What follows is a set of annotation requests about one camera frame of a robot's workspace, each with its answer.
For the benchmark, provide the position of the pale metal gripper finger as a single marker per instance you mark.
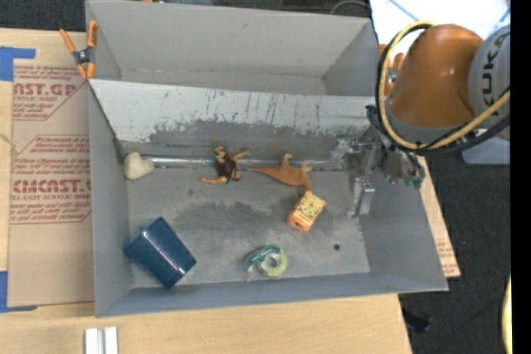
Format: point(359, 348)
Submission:
point(355, 199)
point(367, 199)

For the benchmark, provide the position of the orange toy clock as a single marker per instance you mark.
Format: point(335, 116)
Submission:
point(306, 211)

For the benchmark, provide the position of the orange toy dinosaur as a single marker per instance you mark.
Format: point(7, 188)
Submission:
point(292, 175)

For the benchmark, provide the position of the grey metal bin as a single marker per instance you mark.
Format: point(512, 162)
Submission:
point(249, 211)

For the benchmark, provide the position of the green tape dispenser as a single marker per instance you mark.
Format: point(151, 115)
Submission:
point(267, 261)

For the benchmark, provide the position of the brown toy lion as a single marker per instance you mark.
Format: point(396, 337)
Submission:
point(227, 168)

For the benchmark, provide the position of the blue plastic cup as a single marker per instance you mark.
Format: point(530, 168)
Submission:
point(159, 253)

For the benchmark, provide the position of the cream heart-shaped toy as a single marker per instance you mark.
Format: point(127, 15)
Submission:
point(137, 166)

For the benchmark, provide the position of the brown cardboard board, red print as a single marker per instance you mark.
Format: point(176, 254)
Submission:
point(50, 244)

